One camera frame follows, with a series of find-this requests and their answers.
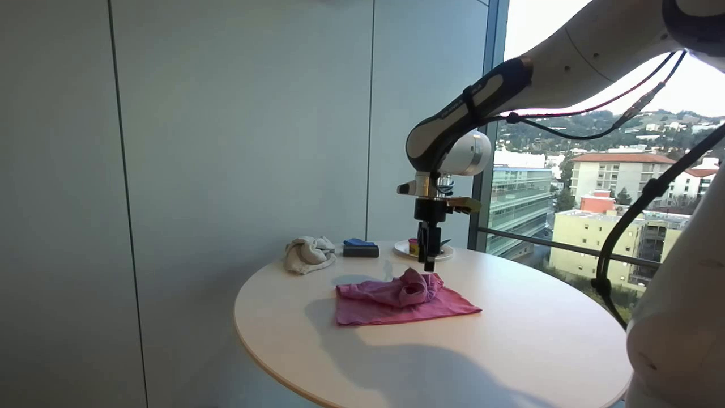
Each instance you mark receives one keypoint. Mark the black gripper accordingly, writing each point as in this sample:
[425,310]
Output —
[430,228]

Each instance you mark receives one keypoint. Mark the pink shirt with orange print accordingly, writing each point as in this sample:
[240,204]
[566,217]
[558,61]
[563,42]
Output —
[409,303]

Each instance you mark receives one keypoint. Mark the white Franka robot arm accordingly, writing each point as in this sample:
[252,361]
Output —
[590,52]

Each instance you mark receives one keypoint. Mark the orange cup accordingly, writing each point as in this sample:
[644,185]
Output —
[413,246]

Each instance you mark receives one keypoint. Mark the white plate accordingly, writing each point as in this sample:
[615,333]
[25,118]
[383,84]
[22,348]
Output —
[404,253]

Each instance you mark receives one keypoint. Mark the flat black block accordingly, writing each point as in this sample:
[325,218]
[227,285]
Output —
[363,253]

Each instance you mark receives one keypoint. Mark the small blue object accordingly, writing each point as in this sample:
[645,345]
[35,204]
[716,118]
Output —
[357,243]

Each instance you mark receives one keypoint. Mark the metal balcony railing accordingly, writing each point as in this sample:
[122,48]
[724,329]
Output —
[544,240]

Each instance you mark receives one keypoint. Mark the crumpled white cloth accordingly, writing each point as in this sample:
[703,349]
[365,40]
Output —
[309,253]

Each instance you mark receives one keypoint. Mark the yellow building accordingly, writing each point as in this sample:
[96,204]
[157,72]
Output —
[580,240]

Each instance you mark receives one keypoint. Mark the white building with red roof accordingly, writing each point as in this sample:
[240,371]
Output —
[611,178]

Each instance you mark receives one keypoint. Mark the gold wrist camera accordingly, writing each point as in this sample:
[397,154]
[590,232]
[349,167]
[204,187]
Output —
[434,187]

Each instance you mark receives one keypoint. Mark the blue window frame post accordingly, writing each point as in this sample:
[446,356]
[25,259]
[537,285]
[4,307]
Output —
[495,31]

